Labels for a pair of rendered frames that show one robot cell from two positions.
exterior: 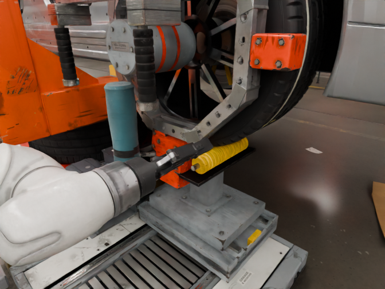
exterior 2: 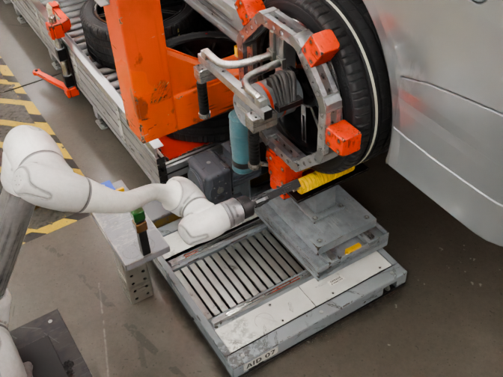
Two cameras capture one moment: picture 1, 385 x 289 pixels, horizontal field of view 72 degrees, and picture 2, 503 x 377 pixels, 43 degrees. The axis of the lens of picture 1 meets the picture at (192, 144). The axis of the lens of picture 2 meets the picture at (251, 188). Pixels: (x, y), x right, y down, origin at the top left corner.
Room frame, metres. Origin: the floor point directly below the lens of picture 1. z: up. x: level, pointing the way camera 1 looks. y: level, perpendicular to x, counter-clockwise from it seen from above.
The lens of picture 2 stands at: (-1.02, -0.38, 2.10)
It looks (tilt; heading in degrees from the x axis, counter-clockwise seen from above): 42 degrees down; 17
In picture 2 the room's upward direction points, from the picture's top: 3 degrees counter-clockwise
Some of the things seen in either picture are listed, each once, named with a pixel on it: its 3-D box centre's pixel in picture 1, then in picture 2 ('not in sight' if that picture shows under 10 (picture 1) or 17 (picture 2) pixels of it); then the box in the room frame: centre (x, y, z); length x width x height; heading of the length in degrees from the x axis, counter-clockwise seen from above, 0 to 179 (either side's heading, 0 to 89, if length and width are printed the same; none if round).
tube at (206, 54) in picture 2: not in sight; (237, 45); (0.78, 0.21, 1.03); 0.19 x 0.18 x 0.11; 138
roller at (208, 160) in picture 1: (222, 152); (325, 175); (0.80, -0.10, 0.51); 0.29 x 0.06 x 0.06; 138
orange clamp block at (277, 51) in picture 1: (277, 51); (342, 138); (0.59, -0.18, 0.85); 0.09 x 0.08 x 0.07; 48
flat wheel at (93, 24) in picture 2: not in sight; (142, 23); (1.98, 1.16, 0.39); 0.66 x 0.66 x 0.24
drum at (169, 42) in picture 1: (153, 46); (268, 99); (0.75, 0.10, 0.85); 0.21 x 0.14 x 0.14; 138
